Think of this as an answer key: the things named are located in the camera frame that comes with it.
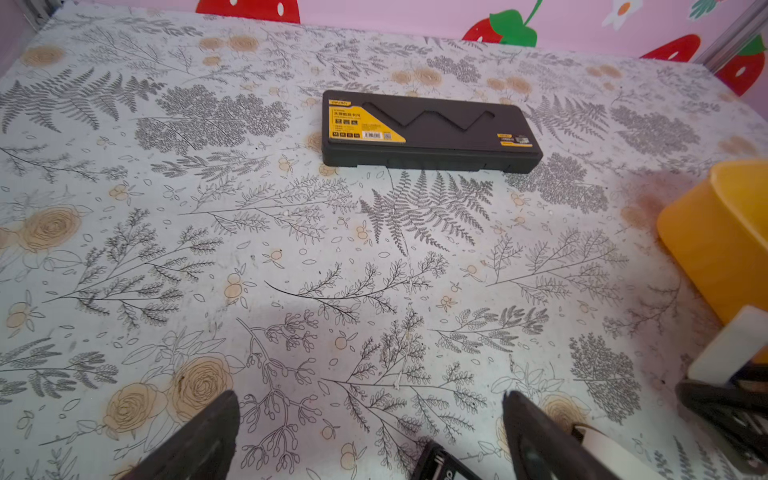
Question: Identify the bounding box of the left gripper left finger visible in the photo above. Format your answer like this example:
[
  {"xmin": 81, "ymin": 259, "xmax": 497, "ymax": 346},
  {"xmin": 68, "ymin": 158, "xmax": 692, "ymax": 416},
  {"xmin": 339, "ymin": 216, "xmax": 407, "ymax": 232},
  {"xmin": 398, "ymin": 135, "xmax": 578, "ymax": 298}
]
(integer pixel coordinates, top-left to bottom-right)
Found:
[{"xmin": 123, "ymin": 390, "xmax": 240, "ymax": 480}]

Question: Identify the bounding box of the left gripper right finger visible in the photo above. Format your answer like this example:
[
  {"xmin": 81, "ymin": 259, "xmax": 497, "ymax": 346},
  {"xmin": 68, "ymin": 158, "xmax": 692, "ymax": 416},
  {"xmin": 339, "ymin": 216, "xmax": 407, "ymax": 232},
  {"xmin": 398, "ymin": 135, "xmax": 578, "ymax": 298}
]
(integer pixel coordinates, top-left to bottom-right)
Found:
[{"xmin": 502, "ymin": 391, "xmax": 617, "ymax": 480}]

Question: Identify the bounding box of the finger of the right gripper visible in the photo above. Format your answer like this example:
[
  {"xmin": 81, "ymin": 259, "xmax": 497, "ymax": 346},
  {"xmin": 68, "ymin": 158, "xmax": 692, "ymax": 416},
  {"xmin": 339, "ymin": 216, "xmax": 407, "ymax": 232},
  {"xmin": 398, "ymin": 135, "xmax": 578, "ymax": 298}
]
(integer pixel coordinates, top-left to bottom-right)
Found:
[{"xmin": 675, "ymin": 364, "xmax": 767, "ymax": 474}]

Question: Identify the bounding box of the black stapler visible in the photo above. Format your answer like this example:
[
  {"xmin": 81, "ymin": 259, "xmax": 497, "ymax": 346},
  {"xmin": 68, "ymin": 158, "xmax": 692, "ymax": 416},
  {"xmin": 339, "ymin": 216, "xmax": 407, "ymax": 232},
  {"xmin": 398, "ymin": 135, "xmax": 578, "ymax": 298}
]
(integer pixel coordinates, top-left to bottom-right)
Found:
[{"xmin": 410, "ymin": 440, "xmax": 480, "ymax": 480}]

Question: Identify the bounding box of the yellow plastic tray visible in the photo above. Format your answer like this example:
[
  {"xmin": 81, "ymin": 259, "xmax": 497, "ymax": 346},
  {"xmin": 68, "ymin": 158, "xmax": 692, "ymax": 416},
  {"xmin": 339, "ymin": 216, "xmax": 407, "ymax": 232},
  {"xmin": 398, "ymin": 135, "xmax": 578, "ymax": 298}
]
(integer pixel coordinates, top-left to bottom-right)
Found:
[{"xmin": 656, "ymin": 159, "xmax": 767, "ymax": 325}]

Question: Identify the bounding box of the black tool case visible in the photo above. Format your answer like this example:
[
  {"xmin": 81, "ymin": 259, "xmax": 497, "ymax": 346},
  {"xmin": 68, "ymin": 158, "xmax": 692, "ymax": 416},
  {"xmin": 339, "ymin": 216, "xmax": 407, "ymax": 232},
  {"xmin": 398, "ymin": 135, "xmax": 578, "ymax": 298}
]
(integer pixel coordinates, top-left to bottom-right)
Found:
[{"xmin": 322, "ymin": 90, "xmax": 543, "ymax": 174}]

